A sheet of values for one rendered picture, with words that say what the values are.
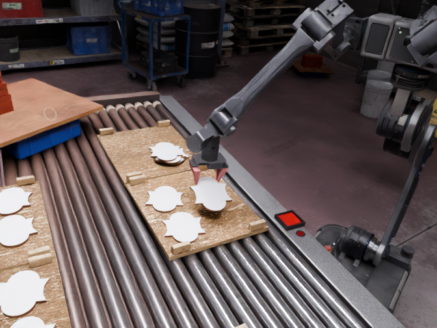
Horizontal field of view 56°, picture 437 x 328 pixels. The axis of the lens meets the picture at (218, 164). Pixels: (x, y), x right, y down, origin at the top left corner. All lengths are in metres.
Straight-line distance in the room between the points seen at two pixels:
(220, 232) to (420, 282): 1.79
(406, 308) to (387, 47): 1.53
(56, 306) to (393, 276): 1.79
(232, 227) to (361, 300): 0.44
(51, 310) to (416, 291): 2.17
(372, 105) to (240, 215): 3.76
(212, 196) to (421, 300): 1.72
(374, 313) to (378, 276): 1.18
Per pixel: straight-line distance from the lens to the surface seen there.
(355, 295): 1.26
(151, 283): 1.17
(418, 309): 2.70
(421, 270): 2.96
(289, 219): 1.43
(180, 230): 1.30
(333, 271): 1.30
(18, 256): 1.29
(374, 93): 4.96
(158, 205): 1.40
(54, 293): 1.16
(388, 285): 2.38
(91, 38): 5.82
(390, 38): 1.72
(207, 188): 1.37
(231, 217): 1.38
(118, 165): 1.64
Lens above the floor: 1.78
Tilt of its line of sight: 30 degrees down
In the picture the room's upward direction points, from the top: 6 degrees clockwise
